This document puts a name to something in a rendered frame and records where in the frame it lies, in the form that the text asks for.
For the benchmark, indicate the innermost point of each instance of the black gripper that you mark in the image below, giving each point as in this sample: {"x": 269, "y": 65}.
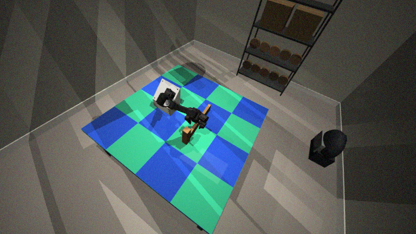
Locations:
{"x": 202, "y": 124}

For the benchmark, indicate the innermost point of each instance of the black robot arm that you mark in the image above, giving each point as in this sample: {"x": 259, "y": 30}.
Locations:
{"x": 192, "y": 113}

